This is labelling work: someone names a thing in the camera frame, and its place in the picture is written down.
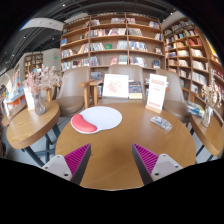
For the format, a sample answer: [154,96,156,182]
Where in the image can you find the large wooden bookshelf centre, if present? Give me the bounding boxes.
[60,12,166,74]

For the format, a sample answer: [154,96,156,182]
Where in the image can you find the white mouse pad red wrist rest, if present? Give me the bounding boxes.
[71,106,122,134]

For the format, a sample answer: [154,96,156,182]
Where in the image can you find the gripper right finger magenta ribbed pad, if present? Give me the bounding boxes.
[132,144,182,185]

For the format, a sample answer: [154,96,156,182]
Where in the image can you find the middle beige leather armchair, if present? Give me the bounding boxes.
[97,64,146,106]

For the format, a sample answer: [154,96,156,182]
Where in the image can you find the right wooden side table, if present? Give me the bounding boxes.
[190,115,224,156]

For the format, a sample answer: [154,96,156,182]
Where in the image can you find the small white card on table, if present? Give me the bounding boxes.
[24,87,35,110]

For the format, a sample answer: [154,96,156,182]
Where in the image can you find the left beige leather armchair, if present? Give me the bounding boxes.
[53,66,92,117]

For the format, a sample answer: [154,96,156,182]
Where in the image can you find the white display card red drawing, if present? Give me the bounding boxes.
[102,74,129,98]

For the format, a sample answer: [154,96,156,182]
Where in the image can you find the beige leather armchair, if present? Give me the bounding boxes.
[53,66,92,117]
[156,69,190,123]
[97,64,146,106]

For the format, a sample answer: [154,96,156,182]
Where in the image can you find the glass vase with dried flowers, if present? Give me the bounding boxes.
[201,77,222,127]

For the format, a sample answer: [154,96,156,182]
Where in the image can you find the white sign on wooden stand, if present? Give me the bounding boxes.
[145,74,167,113]

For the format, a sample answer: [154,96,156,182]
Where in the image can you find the wooden bookshelf right side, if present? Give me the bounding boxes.
[162,17,224,103]

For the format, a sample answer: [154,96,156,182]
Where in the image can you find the right beige leather armchair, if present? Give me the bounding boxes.
[156,69,190,123]

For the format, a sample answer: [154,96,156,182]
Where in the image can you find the left round wooden side table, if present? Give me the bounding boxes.
[6,101,60,166]

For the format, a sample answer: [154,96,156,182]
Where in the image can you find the stack of books right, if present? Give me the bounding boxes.
[186,101,205,117]

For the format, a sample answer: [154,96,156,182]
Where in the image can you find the dark blue book on stand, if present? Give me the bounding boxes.
[129,81,143,99]

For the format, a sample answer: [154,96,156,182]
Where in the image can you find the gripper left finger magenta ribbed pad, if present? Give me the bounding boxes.
[42,144,91,185]

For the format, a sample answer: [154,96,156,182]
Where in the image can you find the glass vase with pink flowers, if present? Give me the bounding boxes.
[23,66,61,116]

